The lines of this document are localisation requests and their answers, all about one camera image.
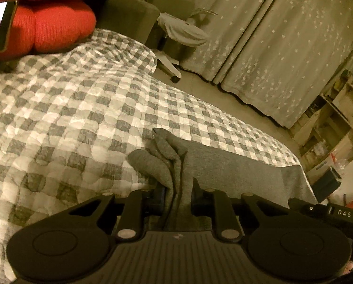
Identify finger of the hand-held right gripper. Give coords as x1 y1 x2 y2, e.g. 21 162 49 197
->
312 167 342 205

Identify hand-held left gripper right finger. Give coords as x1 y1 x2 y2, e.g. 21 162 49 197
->
191 177 284 241

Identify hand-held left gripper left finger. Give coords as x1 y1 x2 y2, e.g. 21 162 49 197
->
70 187 167 240

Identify grey pants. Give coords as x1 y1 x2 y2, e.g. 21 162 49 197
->
127 128 319 232

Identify wooden storage shelf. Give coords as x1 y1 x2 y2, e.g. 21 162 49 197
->
289 69 353 184

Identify grey white checkered blanket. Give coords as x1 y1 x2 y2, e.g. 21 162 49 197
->
0 28 302 283

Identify white-based office chair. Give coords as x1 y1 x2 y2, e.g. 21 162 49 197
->
138 0 219 84

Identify star-patterned curtain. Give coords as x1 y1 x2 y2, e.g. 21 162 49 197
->
181 0 353 130

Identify light grey draped cloth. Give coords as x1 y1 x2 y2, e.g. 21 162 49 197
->
158 12 210 48

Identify dark sofa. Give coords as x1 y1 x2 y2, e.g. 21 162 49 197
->
95 0 161 51

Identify red knot cushion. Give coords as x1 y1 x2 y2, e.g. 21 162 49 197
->
0 0 118 63

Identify smartphone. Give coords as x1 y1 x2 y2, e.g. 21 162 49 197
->
0 0 19 54

